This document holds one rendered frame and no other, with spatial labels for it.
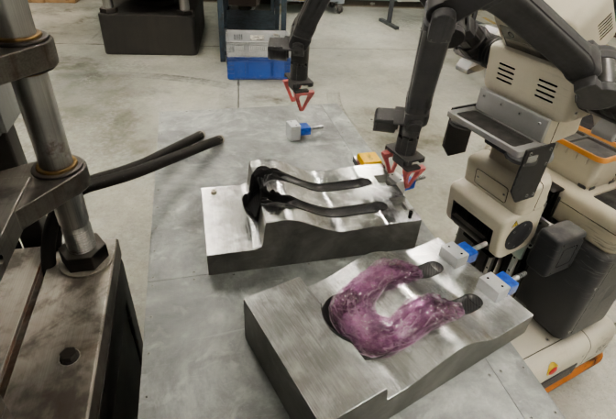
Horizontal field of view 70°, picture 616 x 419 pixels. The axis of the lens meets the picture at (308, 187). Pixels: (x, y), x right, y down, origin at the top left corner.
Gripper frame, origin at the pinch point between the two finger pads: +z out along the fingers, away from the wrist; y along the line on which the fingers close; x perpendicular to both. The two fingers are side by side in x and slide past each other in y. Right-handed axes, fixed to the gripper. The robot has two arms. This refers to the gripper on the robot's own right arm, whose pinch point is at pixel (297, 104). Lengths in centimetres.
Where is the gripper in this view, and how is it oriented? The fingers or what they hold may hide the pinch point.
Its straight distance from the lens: 149.4
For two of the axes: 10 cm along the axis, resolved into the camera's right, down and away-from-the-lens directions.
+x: 9.2, -1.7, 3.4
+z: -0.6, 8.2, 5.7
